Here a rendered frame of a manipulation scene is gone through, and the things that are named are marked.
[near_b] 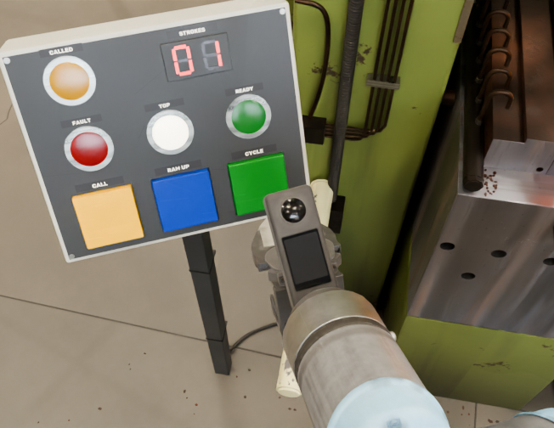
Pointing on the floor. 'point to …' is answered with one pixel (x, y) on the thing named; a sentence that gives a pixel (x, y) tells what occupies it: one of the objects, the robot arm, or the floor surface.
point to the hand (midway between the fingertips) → (276, 213)
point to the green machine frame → (429, 22)
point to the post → (208, 298)
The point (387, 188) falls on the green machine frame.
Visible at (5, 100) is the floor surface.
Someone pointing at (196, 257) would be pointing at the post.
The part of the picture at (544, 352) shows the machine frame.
